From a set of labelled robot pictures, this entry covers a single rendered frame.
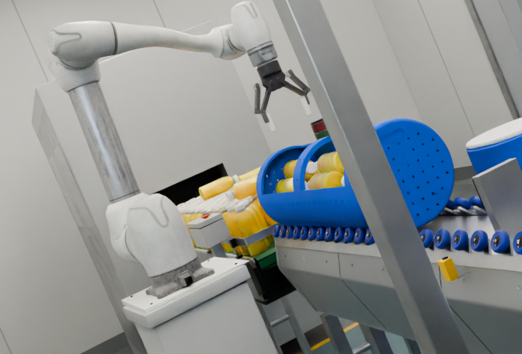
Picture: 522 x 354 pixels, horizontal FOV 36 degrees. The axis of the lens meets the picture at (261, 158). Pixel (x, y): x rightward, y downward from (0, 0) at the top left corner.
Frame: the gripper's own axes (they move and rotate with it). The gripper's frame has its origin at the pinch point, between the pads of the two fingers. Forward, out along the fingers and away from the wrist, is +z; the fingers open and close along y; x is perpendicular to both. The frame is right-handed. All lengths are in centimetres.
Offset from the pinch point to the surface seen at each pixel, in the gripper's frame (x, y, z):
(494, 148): -41, 40, 31
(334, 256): -21.3, -12.0, 42.1
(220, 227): 43, -27, 27
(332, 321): 23, -7, 72
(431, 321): -120, -34, 39
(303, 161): -22.2, -9.5, 12.2
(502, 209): -103, -2, 32
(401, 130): -62, 4, 12
